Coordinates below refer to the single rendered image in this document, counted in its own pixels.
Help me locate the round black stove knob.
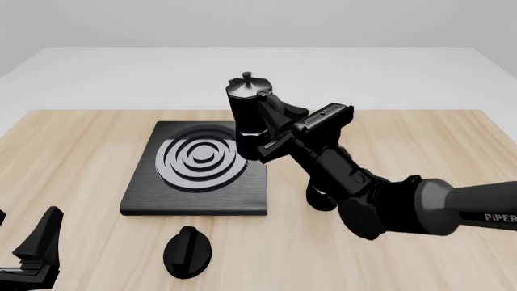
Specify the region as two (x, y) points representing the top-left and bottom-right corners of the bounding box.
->
(162, 226), (213, 279)

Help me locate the flat black stove plate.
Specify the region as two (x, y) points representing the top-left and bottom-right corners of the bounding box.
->
(120, 120), (269, 217)

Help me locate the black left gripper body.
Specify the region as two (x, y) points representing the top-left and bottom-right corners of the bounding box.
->
(0, 255), (60, 291)

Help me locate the black moka pot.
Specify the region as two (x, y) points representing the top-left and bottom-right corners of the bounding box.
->
(225, 70), (281, 161)

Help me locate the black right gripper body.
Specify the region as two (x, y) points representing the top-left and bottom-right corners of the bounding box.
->
(256, 129), (312, 165)

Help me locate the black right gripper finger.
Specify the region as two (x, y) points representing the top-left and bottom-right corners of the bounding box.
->
(258, 99), (290, 143)
(272, 94), (309, 123)

